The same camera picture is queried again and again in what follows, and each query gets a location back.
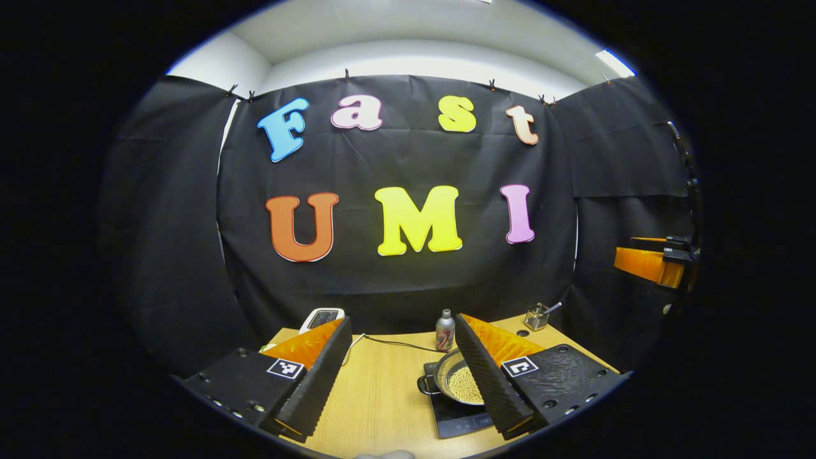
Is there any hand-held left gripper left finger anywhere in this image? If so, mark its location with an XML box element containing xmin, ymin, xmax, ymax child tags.
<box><xmin>182</xmin><ymin>317</ymin><xmax>353</xmax><ymax>444</ymax></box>

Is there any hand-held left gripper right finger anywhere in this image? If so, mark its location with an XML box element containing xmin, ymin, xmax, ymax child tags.
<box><xmin>454</xmin><ymin>312</ymin><xmax>632</xmax><ymax>441</ymax></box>

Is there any pile of soybeans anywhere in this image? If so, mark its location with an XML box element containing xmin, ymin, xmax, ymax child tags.
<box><xmin>448</xmin><ymin>365</ymin><xmax>484</xmax><ymax>404</ymax></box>

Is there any stainless steel pot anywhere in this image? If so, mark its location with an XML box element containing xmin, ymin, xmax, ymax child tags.
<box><xmin>418</xmin><ymin>347</ymin><xmax>485</xmax><ymax>406</ymax></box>

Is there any black induction cooktop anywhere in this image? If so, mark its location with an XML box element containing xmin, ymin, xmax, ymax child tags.
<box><xmin>424</xmin><ymin>360</ymin><xmax>495</xmax><ymax>439</ymax></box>

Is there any printed metal drink bottle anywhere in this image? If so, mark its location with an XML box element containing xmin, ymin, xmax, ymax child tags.
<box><xmin>435</xmin><ymin>309</ymin><xmax>456</xmax><ymax>353</ymax></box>

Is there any white toaster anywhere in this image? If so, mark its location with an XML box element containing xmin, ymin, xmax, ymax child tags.
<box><xmin>298</xmin><ymin>307</ymin><xmax>346</xmax><ymax>335</ymax></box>

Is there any small ceiling light panel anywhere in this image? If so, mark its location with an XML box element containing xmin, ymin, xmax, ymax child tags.
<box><xmin>596</xmin><ymin>49</ymin><xmax>637</xmax><ymax>78</ymax></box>

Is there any small wire mesh basket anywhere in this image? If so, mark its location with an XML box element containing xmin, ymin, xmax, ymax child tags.
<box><xmin>524</xmin><ymin>302</ymin><xmax>563</xmax><ymax>332</ymax></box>

